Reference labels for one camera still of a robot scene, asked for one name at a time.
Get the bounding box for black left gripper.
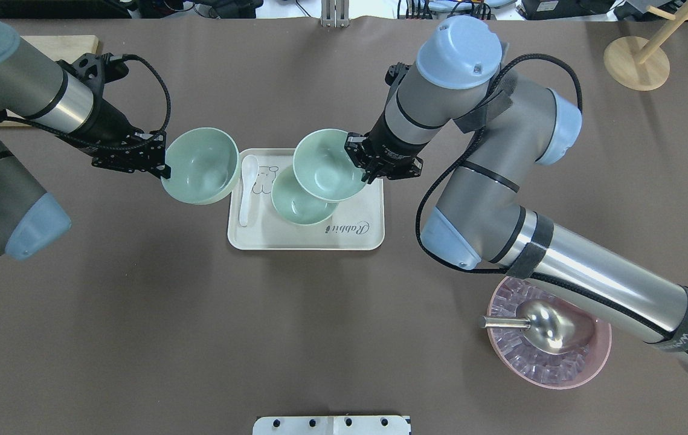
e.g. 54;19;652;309
60;100;172;179

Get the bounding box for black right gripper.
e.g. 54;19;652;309
344;115;424;184

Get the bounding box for green bowl robot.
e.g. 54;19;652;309
293;129;366;202
161;127;241;205

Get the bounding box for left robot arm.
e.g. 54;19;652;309
0;21;172;260

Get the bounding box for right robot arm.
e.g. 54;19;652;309
346;16;688;372

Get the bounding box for cream rabbit tray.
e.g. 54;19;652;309
227;148;385;250

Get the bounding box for green bowl on tray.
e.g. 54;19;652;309
271;166;338;225

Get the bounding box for white ceramic spoon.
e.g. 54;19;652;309
238;154;259;227

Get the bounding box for wooden cutting board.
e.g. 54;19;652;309
0;35;98;132

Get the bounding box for metal ice scoop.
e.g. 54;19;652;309
478;299;596;355

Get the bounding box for pink bowl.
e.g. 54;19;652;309
486;276;612;389

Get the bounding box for clear ice cubes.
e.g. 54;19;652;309
488;277;590;385

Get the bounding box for wooden mug tree stand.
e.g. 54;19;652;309
603;1;688;91

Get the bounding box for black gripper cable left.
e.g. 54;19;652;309
5;54;172;152

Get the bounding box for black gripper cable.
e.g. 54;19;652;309
414;53;584;279
5;54;172;152

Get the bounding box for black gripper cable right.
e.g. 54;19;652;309
414;53;584;279

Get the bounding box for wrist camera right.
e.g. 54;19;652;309
384;62;411;86

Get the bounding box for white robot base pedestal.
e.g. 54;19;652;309
252;415;412;434

